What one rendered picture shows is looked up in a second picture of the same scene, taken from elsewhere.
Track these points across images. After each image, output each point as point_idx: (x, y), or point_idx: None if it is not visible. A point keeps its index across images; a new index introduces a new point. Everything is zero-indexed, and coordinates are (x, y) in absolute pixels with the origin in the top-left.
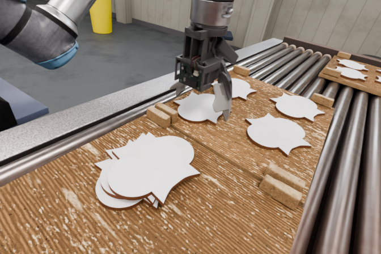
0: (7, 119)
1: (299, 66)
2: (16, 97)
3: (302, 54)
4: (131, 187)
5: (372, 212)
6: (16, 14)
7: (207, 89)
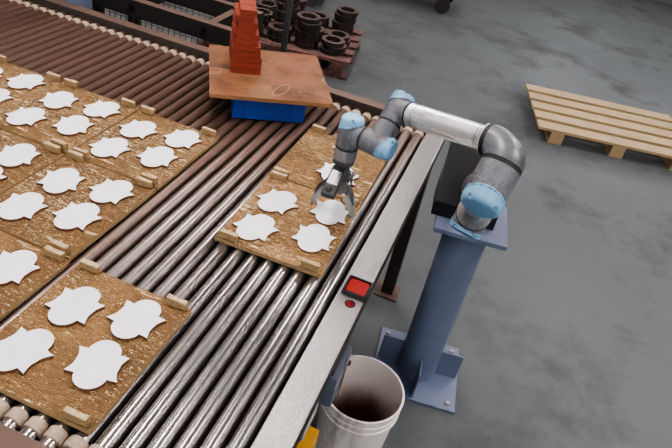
0: (432, 206)
1: (210, 342)
2: None
3: (175, 424)
4: None
5: (232, 180)
6: None
7: (333, 233)
